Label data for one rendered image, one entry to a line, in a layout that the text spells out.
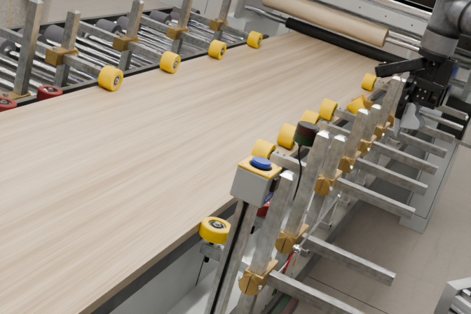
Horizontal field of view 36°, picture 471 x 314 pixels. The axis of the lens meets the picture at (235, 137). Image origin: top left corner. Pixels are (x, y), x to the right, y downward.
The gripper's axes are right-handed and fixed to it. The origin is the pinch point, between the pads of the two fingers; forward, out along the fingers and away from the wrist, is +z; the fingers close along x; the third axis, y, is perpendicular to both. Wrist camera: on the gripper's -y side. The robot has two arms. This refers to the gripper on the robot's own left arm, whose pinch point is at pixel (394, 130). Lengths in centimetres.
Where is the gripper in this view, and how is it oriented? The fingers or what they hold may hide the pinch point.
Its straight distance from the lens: 173.2
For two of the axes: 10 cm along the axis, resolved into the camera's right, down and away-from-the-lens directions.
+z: -2.7, 9.0, 3.4
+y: 8.2, 4.0, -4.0
